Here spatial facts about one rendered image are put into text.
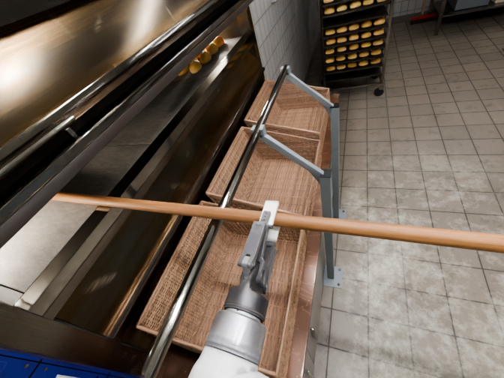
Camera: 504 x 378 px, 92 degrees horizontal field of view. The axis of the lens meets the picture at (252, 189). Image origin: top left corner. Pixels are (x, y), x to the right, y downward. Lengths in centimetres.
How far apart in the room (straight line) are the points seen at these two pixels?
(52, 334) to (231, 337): 55
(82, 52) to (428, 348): 188
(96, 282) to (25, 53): 61
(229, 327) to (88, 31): 82
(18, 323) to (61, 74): 58
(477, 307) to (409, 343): 42
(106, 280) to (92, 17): 76
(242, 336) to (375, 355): 129
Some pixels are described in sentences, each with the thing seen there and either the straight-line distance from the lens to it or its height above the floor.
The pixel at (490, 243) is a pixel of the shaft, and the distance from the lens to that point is 55.
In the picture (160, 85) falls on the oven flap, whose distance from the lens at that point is 81.
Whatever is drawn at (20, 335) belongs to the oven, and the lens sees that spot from 82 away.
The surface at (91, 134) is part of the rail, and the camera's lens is 64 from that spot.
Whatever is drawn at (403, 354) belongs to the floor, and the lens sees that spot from 169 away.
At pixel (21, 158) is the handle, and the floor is 146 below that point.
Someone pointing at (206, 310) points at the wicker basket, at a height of 59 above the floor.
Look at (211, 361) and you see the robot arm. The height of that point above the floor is 124.
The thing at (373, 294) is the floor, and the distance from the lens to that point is 175.
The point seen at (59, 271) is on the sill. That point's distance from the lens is 81.
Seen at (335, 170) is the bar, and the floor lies 52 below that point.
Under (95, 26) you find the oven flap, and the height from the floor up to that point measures 156.
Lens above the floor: 163
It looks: 45 degrees down
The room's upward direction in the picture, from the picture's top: 21 degrees counter-clockwise
